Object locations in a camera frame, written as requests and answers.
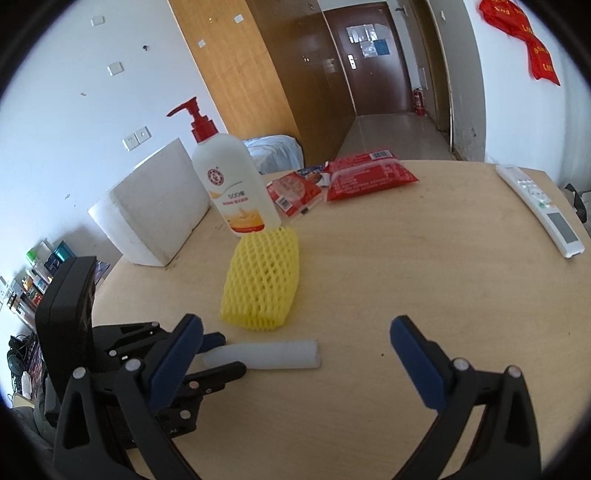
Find white foam strip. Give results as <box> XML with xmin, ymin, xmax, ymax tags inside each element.
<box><xmin>201</xmin><ymin>340</ymin><xmax>322</xmax><ymax>370</ymax></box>

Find cluttered floor shelf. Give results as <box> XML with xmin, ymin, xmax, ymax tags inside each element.
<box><xmin>0</xmin><ymin>238</ymin><xmax>112</xmax><ymax>333</ymax></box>

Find white foam box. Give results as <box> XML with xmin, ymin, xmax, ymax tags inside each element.
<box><xmin>88</xmin><ymin>139</ymin><xmax>211</xmax><ymax>267</ymax></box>

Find yellow foam net sleeve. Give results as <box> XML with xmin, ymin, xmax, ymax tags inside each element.
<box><xmin>219</xmin><ymin>227</ymin><xmax>300</xmax><ymax>331</ymax></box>

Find white remote control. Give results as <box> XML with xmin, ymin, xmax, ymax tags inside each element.
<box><xmin>496</xmin><ymin>164</ymin><xmax>585</xmax><ymax>259</ymax></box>

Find white lotion pump bottle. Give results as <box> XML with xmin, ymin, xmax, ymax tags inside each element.
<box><xmin>167</xmin><ymin>97</ymin><xmax>281</xmax><ymax>237</ymax></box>

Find small red white packet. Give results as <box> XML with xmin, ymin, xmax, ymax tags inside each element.
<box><xmin>266</xmin><ymin>172</ymin><xmax>322</xmax><ymax>219</ymax></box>

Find red snack packet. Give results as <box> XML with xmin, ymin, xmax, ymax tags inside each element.
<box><xmin>324</xmin><ymin>150</ymin><xmax>419</xmax><ymax>202</ymax></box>

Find wooden wardrobe panel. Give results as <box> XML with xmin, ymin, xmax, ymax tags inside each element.
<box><xmin>169</xmin><ymin>0</ymin><xmax>300</xmax><ymax>140</ymax></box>

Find red fire extinguisher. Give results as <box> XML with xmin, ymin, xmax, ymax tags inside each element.
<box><xmin>413</xmin><ymin>88</ymin><xmax>426</xmax><ymax>116</ymax></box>

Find dark brown door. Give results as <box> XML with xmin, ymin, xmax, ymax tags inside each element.
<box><xmin>325</xmin><ymin>2</ymin><xmax>413</xmax><ymax>116</ymax></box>

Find wall power socket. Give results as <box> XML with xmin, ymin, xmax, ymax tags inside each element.
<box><xmin>122</xmin><ymin>126</ymin><xmax>151</xmax><ymax>151</ymax></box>

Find red wall decoration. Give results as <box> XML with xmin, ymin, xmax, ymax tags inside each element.
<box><xmin>478</xmin><ymin>0</ymin><xmax>560</xmax><ymax>86</ymax></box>

